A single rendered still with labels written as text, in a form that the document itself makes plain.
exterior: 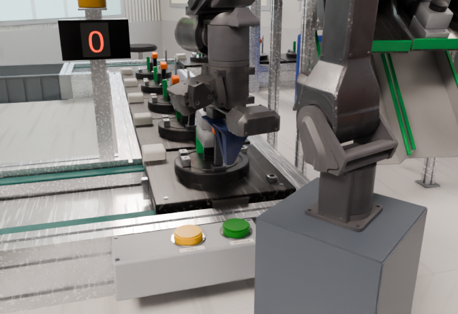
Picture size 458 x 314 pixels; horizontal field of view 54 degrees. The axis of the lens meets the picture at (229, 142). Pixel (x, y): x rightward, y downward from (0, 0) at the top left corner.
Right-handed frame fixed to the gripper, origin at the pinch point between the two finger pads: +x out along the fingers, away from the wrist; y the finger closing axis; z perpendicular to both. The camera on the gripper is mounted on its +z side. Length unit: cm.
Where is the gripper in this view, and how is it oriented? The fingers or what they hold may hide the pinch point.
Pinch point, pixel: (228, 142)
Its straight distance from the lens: 65.6
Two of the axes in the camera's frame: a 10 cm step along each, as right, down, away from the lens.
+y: 4.4, 2.9, -8.5
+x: 0.0, 9.5, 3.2
